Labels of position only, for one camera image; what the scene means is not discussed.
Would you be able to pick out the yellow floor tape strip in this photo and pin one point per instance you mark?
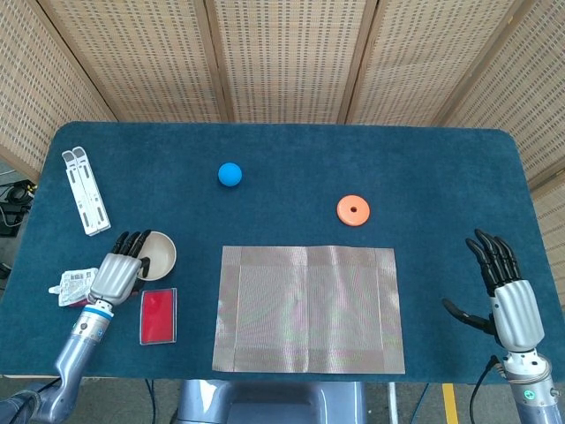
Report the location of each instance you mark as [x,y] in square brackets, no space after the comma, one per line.
[450,404]

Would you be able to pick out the woven bamboo folding screen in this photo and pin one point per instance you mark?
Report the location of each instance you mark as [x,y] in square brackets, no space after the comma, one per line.
[287,57]

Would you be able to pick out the blue ball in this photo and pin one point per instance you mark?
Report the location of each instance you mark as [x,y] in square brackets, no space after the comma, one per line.
[230,174]

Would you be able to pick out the grey robot torso base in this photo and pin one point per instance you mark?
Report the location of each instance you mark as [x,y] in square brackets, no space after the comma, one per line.
[269,404]

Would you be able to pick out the woven beige placemat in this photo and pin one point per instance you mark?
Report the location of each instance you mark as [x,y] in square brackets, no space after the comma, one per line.
[309,309]

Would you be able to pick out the red card in clear case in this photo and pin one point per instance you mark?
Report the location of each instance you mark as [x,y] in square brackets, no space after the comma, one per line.
[158,318]

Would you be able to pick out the crumpled white pouch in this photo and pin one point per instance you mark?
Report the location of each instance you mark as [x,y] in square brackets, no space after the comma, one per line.
[73,285]

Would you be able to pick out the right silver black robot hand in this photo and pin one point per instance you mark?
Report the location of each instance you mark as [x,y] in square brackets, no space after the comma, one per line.
[516,313]

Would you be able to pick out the white folding stand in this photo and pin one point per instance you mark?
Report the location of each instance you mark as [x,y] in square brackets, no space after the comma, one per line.
[86,194]

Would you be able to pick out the orange disc with hole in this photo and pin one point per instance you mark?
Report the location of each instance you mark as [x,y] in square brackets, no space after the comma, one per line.
[346,214]

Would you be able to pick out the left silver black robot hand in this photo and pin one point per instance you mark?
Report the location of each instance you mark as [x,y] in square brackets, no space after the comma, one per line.
[115,278]

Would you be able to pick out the light brown bowl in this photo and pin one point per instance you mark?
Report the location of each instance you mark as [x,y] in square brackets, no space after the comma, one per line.
[161,256]

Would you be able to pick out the white table leg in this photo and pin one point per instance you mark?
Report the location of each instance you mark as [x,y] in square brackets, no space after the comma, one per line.
[393,404]

